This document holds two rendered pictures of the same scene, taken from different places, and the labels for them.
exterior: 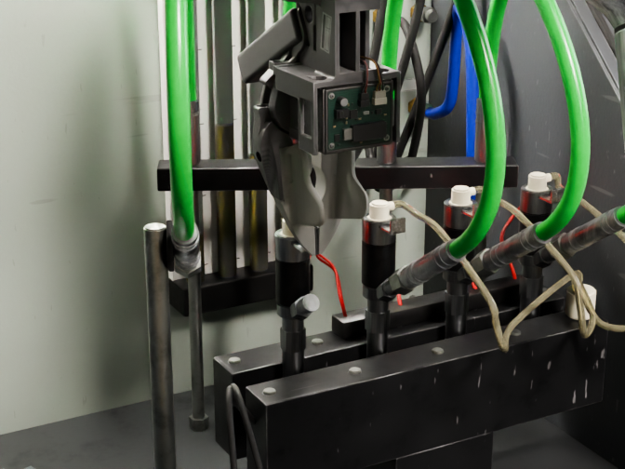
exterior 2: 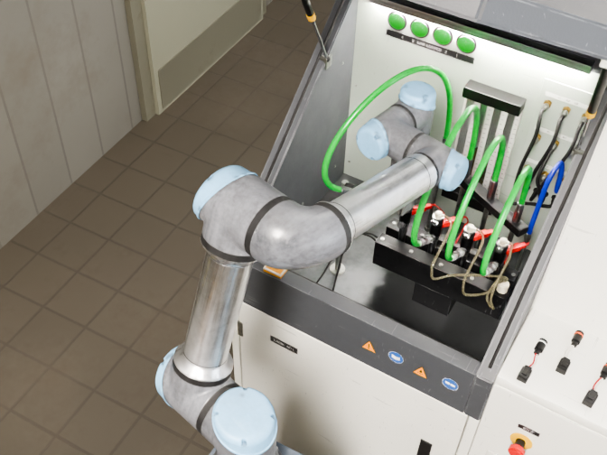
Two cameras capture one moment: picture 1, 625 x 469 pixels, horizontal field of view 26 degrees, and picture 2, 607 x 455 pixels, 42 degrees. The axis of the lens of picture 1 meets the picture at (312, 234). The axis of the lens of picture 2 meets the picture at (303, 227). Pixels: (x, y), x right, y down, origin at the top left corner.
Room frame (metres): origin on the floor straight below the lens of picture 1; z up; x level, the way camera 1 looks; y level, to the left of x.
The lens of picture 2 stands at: (0.07, -1.00, 2.41)
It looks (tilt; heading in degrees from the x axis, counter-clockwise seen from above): 46 degrees down; 58
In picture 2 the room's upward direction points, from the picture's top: 2 degrees clockwise
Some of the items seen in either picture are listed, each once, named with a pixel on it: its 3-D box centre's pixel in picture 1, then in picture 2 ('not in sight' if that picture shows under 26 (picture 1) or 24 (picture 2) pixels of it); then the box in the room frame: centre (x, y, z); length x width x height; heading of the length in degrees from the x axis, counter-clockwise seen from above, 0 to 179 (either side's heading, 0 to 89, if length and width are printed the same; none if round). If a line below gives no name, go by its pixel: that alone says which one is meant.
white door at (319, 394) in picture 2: not in sight; (338, 424); (0.78, -0.10, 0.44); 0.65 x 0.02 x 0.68; 118
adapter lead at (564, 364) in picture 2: not in sight; (570, 351); (1.12, -0.45, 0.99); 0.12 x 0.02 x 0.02; 26
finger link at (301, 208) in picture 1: (307, 205); not in sight; (0.95, 0.00, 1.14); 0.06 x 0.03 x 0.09; 28
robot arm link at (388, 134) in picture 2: not in sight; (391, 136); (0.87, -0.05, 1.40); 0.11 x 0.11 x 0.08; 16
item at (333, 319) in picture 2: not in sight; (352, 329); (0.80, -0.10, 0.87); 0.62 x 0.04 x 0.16; 118
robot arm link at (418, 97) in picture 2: not in sight; (415, 111); (0.96, -0.01, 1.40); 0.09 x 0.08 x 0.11; 16
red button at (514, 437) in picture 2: not in sight; (518, 447); (0.97, -0.51, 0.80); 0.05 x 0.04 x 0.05; 118
